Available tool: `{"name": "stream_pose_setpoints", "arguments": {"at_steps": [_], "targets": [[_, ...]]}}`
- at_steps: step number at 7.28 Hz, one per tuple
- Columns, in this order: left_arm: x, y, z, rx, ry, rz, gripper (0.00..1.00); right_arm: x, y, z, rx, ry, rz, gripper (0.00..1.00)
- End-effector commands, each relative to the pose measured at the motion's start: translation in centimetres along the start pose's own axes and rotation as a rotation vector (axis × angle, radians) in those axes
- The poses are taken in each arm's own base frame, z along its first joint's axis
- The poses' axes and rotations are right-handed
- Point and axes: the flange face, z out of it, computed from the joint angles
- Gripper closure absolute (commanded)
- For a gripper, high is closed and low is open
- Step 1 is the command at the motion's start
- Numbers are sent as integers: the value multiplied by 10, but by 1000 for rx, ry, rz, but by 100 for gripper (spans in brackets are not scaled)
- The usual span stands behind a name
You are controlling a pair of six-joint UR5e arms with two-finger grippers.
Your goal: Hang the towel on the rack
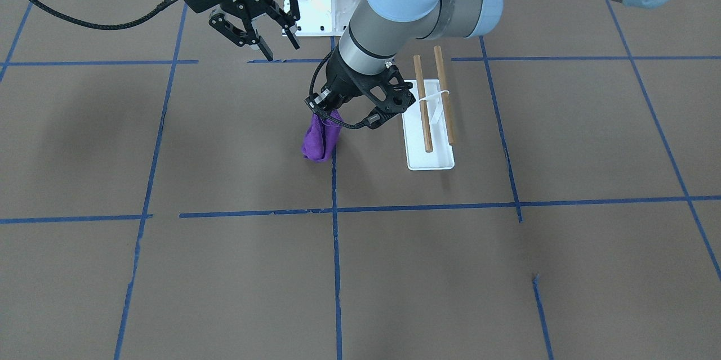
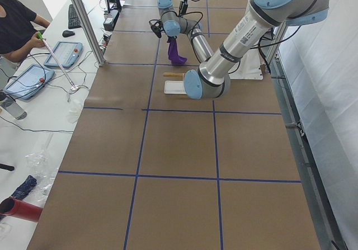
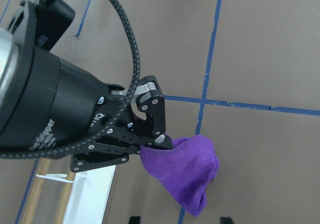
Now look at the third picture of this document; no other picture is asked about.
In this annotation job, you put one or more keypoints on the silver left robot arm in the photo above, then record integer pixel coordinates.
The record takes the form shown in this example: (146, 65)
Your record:
(51, 108)

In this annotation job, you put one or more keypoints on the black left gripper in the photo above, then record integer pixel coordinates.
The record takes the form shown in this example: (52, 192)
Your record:
(48, 104)

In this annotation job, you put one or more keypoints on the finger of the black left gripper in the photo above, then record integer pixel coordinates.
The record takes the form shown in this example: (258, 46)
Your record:
(149, 100)

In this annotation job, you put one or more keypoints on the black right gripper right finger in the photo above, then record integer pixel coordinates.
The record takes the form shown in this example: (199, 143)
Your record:
(226, 220)

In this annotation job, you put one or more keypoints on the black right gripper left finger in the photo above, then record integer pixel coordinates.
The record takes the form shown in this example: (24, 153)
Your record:
(134, 220)

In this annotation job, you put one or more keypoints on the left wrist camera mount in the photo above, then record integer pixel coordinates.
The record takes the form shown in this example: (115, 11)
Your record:
(53, 20)

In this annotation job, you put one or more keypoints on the purple microfiber towel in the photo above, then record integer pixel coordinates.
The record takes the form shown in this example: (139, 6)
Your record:
(185, 171)

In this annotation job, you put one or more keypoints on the white wooden towel rack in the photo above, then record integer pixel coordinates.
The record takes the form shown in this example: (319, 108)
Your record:
(83, 198)

